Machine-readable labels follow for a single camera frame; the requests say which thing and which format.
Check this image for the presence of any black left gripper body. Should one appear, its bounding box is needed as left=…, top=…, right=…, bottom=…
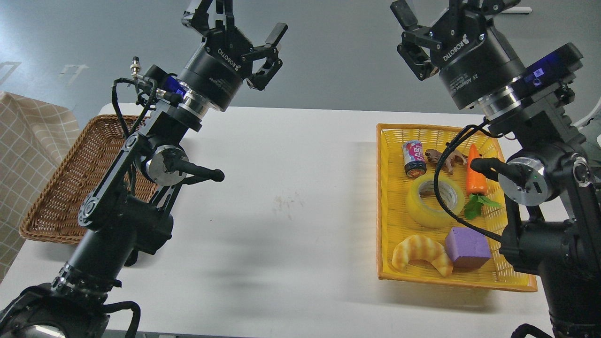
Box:
left=178, top=26, right=253, bottom=111

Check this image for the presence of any white stand base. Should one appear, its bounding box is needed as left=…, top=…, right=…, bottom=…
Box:
left=502, top=6, right=533, bottom=15

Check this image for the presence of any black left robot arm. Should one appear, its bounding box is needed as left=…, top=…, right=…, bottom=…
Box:
left=1, top=0, right=288, bottom=338

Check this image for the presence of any brown wicker basket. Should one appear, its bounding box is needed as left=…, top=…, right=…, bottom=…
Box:
left=19, top=114, right=159, bottom=245

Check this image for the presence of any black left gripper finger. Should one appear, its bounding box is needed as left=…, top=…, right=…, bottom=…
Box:
left=242, top=22, right=288, bottom=91
left=182, top=0, right=234, bottom=36

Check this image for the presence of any orange toy carrot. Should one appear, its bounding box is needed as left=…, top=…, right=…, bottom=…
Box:
left=464, top=144, right=501, bottom=220

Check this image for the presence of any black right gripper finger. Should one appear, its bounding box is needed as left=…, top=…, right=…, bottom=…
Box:
left=448, top=0, right=521, bottom=29
left=390, top=0, right=451, bottom=80

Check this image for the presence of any purple foam block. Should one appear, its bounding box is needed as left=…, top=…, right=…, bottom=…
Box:
left=445, top=227, right=492, bottom=269

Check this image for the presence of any beige checkered cloth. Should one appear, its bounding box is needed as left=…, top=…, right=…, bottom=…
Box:
left=0, top=91, right=80, bottom=278

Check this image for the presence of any toy croissant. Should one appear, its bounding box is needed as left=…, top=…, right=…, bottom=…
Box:
left=391, top=234, right=454, bottom=277

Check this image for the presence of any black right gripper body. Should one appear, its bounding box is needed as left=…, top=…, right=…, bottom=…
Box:
left=425, top=9, right=525, bottom=109

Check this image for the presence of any white chair frame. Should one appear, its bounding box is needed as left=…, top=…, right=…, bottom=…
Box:
left=572, top=98, right=601, bottom=129

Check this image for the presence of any yellow tape roll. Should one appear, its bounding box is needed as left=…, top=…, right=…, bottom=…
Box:
left=406, top=174, right=466, bottom=229

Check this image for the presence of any brown toy lion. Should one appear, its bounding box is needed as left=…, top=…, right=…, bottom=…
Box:
left=424, top=148, right=468, bottom=176

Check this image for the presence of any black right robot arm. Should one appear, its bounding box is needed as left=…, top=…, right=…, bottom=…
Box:
left=390, top=0, right=601, bottom=338

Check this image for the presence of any yellow plastic basket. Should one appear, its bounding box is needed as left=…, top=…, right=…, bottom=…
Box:
left=376, top=123, right=538, bottom=292

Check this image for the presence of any small soda can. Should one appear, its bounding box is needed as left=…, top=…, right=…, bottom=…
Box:
left=402, top=139, right=427, bottom=179

